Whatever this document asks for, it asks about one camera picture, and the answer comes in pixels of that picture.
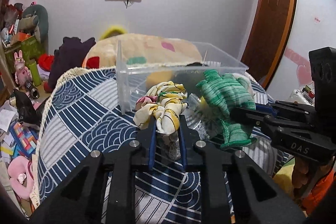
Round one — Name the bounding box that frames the pink rabbit plush toy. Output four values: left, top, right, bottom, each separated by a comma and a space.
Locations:
14, 50, 32, 86

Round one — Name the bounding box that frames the pink plush toy on floor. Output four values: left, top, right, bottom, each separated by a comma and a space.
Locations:
7, 156, 34, 201

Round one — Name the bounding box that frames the green cardboard box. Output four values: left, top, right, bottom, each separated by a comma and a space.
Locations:
5, 36, 45, 73

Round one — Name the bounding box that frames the grey green plush toy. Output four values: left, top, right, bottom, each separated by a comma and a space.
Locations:
18, 5, 49, 44

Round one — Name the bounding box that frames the blue white patterned tablecloth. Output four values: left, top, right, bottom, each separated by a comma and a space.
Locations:
36, 66, 292, 224

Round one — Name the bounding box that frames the clear plastic storage box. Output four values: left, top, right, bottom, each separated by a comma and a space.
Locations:
116, 39, 248, 113

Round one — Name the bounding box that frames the green knitted glove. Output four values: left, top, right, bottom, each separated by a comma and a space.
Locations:
196, 69, 256, 150

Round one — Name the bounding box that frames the beige plush pillow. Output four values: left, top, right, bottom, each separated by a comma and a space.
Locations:
82, 34, 203, 69

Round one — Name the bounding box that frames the yellow floral white cloth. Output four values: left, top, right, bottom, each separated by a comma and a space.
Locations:
133, 81, 187, 135

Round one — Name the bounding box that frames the brown wooden door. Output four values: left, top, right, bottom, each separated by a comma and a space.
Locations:
241, 0, 294, 88

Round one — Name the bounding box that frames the red plush item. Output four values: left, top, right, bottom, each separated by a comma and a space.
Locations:
38, 53, 54, 72

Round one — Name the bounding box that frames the dark purple garment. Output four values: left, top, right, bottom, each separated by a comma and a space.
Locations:
48, 37, 96, 89

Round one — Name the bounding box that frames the white sock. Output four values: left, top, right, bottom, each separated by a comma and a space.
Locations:
233, 73, 254, 98

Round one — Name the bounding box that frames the green cylinder bottle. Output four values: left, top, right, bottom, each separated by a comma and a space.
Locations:
28, 59, 42, 86

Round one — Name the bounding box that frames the yellow soft ball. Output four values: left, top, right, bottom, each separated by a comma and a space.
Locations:
146, 71, 173, 89

